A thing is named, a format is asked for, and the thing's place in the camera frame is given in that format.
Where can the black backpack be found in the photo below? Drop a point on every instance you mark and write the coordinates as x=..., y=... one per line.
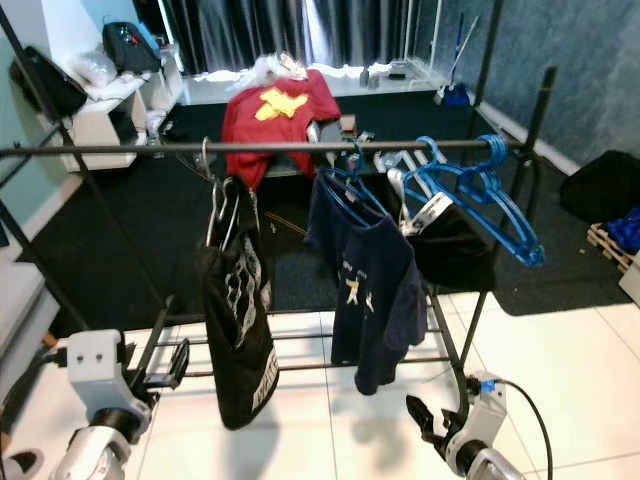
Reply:
x=130, y=50

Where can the white shelf unit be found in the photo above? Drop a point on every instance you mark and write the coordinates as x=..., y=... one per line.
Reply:
x=95, y=125

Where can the grey upholstered bench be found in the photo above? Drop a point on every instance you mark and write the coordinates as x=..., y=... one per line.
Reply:
x=15, y=310

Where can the black metal clothes rack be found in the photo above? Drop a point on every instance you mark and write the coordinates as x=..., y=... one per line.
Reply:
x=120, y=149

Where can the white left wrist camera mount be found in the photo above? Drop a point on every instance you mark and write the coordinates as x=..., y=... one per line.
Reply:
x=100, y=375

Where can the black shoulder bag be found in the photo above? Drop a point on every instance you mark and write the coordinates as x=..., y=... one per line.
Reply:
x=50, y=90

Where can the black printed t-shirt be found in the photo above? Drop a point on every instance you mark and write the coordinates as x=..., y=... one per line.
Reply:
x=235, y=330

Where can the blue mop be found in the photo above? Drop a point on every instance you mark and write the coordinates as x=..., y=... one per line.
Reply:
x=455, y=96

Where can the wooden pallet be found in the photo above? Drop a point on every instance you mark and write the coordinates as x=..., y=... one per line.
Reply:
x=600, y=240

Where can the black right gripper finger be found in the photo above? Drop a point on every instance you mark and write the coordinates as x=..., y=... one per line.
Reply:
x=422, y=417
x=438, y=418

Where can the white clothes hanger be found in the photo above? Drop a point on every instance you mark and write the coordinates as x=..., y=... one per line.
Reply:
x=430, y=210

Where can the dark floor carpet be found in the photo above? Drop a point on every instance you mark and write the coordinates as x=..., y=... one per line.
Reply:
x=150, y=240

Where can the red t-shirt with yellow star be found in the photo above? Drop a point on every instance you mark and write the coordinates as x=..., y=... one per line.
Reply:
x=250, y=135

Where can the dark striped curtain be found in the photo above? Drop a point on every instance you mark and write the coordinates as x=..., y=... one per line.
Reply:
x=240, y=30

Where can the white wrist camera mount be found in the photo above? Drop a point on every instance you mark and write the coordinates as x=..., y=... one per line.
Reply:
x=485, y=415
x=100, y=375

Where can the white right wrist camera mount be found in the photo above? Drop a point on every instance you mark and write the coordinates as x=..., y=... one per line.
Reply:
x=485, y=415

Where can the white plastic bag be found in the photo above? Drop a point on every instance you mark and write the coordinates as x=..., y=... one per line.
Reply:
x=95, y=70

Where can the black hanging garment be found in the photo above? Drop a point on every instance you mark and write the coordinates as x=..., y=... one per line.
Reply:
x=455, y=255

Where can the bright blue cloth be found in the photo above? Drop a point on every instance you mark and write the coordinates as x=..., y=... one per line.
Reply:
x=625, y=230

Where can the navy printed t-shirt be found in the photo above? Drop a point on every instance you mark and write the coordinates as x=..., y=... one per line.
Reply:
x=365, y=250

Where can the black soft bag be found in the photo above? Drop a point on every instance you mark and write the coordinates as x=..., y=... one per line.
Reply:
x=600, y=185

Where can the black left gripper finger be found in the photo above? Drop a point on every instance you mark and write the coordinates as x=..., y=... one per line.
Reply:
x=181, y=362
x=166, y=368

